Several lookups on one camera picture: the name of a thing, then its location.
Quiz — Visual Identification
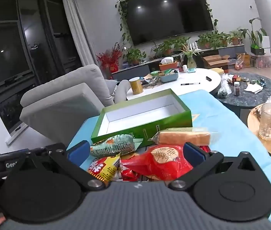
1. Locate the potted green plant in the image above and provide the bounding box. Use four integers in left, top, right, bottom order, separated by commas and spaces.
125, 48, 147, 66
198, 32, 216, 49
152, 41, 174, 57
217, 31, 230, 47
172, 37, 191, 51
230, 29, 242, 46

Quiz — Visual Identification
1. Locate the red chip bag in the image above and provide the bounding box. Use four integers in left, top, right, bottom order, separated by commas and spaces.
119, 157, 148, 182

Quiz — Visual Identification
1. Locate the dark sliding glass door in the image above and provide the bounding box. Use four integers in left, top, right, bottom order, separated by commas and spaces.
0, 0, 83, 135

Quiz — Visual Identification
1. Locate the grey television cabinet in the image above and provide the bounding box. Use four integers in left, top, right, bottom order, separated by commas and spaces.
111, 44, 246, 81

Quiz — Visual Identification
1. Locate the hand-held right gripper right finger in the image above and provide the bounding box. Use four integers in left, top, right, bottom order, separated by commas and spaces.
168, 142, 271, 190

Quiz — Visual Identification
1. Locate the round wooden side table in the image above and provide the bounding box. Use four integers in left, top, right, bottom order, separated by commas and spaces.
248, 103, 271, 163

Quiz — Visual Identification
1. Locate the red round pastry packet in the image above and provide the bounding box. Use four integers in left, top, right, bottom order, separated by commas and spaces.
123, 144, 194, 181

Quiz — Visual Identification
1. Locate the white curtain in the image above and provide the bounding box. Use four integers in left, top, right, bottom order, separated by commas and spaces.
61, 0, 97, 66

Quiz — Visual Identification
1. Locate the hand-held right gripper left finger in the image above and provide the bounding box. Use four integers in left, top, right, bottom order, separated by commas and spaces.
5, 141, 106, 188

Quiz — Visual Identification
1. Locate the yellow can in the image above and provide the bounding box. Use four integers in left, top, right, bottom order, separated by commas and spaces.
129, 77, 143, 95

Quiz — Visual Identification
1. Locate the white round coffee table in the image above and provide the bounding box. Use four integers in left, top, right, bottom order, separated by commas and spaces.
126, 68, 222, 101

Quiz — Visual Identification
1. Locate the orange tissue box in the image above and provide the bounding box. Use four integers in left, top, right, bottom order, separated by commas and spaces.
159, 57, 179, 72

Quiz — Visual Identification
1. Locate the tall large-leaf plant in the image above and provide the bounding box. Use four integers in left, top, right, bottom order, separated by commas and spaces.
240, 18, 268, 55

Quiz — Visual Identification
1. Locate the green snack packet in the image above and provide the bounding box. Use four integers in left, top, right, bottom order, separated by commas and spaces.
90, 134, 136, 159

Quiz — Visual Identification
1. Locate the white paper sheet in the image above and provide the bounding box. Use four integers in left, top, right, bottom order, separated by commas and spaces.
244, 84, 263, 94

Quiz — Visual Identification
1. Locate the grey sofa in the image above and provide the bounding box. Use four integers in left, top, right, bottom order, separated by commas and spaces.
20, 64, 117, 137

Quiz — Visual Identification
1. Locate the white air purifier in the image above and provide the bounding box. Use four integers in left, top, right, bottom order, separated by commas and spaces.
261, 36, 271, 55

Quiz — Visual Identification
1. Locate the dark marble round table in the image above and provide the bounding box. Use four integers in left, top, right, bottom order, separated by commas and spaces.
216, 72, 271, 107

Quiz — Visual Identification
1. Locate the open cardboard box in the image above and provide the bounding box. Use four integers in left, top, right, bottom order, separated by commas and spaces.
201, 55, 230, 70

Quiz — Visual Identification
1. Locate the cake loaf in clear wrapper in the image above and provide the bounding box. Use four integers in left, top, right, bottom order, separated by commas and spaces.
150, 128, 213, 146

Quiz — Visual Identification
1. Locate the green cardboard box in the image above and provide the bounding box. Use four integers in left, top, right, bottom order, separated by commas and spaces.
91, 89, 193, 146

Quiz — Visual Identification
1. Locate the large black wall television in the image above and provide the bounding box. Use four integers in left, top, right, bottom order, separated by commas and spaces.
120, 0, 214, 46

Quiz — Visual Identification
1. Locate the yellow and red snack packet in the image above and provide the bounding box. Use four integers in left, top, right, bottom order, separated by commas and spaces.
87, 154, 121, 185

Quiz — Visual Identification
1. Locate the glass vase with plant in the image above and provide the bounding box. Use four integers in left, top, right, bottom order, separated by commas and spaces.
179, 44, 200, 71

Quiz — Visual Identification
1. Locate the grey bowl with snacks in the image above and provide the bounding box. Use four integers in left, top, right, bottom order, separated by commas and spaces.
158, 69, 179, 83

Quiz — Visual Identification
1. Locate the red berry decoration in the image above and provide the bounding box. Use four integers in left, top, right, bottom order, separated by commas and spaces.
96, 43, 123, 73

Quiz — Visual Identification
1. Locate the light blue tablecloth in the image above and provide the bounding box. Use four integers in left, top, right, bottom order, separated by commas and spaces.
66, 90, 271, 230

